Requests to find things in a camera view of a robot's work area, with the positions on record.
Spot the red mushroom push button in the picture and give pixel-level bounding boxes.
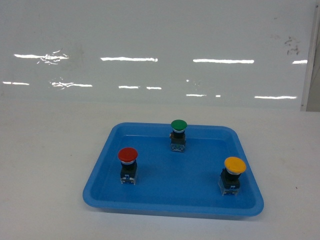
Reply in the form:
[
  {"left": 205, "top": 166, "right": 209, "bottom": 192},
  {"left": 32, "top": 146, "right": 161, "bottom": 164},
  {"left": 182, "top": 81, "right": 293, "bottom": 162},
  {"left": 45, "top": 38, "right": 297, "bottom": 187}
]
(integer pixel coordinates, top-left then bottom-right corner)
[{"left": 117, "top": 147, "right": 138, "bottom": 185}]

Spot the yellow mushroom push button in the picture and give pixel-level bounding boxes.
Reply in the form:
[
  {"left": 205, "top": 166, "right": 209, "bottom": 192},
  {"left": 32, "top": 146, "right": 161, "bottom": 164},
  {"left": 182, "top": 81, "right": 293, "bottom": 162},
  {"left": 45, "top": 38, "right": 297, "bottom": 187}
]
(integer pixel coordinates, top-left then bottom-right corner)
[{"left": 218, "top": 156, "right": 247, "bottom": 196}]

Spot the green mushroom push button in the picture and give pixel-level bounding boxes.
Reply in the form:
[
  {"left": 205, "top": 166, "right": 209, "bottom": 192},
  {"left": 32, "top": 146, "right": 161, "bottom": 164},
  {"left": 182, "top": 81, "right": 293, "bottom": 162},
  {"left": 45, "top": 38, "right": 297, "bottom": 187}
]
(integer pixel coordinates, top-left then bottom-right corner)
[{"left": 169, "top": 119, "right": 188, "bottom": 153}]

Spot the blue plastic tray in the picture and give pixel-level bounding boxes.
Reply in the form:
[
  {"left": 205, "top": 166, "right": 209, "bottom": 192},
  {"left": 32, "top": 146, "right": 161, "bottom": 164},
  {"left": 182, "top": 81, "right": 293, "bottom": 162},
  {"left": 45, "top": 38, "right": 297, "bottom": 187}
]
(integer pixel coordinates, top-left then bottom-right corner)
[{"left": 82, "top": 122, "right": 264, "bottom": 219}]

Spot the white board frame post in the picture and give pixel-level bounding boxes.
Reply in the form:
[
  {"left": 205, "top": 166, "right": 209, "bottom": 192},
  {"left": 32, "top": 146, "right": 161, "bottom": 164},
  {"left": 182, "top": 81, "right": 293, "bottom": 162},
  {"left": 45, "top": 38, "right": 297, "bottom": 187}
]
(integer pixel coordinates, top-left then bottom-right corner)
[{"left": 300, "top": 0, "right": 320, "bottom": 112}]

